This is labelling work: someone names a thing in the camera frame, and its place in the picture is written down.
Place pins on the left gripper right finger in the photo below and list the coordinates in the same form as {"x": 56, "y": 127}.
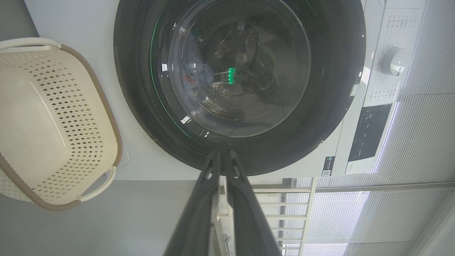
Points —
{"x": 249, "y": 220}

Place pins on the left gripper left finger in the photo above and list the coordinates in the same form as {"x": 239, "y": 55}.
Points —
{"x": 199, "y": 220}

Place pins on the blue bear-print garment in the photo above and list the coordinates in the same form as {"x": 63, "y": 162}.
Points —
{"x": 193, "y": 76}

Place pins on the black round glass washer door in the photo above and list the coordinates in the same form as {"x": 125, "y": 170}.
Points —
{"x": 337, "y": 71}

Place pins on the cream perforated laundry basket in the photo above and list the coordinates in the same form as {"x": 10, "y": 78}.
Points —
{"x": 42, "y": 124}

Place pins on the white front-load washing machine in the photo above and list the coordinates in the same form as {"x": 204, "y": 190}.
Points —
{"x": 78, "y": 21}

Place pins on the white metal rack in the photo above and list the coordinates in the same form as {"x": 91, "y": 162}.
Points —
{"x": 307, "y": 213}

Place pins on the small QR code sticker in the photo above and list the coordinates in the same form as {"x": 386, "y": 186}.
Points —
{"x": 328, "y": 166}

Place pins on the black washer display panel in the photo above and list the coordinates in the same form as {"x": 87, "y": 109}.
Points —
{"x": 369, "y": 131}

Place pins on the silver washer control knob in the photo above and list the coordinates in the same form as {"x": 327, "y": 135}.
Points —
{"x": 391, "y": 61}

